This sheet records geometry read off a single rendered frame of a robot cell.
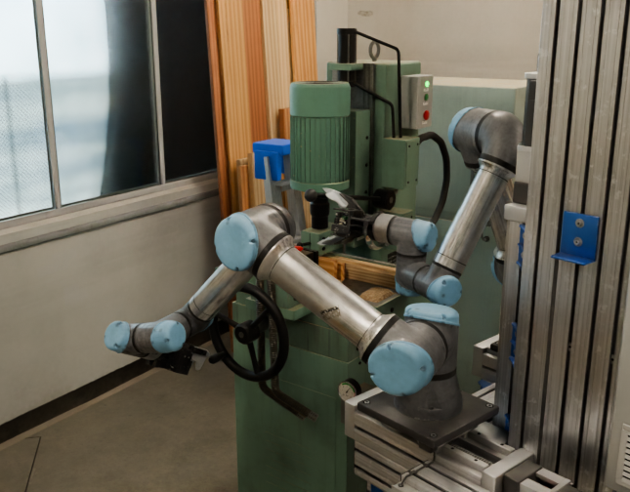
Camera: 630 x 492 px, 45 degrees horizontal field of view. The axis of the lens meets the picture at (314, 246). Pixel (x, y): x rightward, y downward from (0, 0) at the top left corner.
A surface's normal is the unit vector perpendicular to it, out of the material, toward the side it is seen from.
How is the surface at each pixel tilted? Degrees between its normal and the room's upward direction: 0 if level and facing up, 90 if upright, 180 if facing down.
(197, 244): 90
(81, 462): 0
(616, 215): 90
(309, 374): 90
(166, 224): 90
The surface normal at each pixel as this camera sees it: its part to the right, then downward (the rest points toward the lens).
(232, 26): 0.82, 0.11
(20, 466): 0.00, -0.96
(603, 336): -0.75, 0.18
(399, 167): -0.59, 0.22
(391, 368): -0.36, 0.32
